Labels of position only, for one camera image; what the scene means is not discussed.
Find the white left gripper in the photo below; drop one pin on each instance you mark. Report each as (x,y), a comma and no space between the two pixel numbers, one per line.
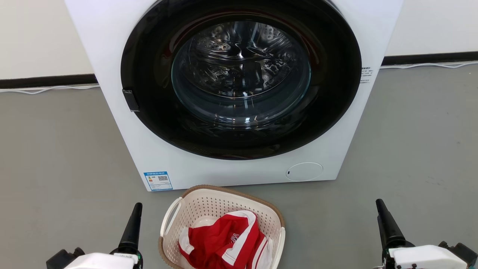
(101,260)

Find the black wrist block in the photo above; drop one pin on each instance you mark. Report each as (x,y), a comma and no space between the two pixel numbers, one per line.
(63,259)
(461,253)

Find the cream perforated laundry basket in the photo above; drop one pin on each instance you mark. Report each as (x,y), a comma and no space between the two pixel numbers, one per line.
(209,203)

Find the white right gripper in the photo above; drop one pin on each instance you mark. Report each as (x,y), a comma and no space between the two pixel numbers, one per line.
(425,257)

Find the small printed text sticker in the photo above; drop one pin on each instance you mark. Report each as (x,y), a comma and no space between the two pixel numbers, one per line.
(365,75)

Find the black right wrist block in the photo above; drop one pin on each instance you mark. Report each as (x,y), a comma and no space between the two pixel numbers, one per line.
(461,253)

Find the red and white garment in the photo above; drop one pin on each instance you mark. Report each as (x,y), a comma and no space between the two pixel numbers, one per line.
(216,241)

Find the black left wrist block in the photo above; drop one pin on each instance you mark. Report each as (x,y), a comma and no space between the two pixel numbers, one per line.
(63,259)

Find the white front-load washing machine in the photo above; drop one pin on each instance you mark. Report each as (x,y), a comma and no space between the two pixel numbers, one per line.
(108,56)

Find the blue energy label sticker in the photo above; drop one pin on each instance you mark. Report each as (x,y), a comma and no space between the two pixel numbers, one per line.
(158,181)

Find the round white drain filter cover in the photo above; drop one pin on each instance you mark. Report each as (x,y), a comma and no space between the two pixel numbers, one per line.
(304,172)

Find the round black glass washer door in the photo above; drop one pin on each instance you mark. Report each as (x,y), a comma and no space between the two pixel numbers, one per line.
(239,144)

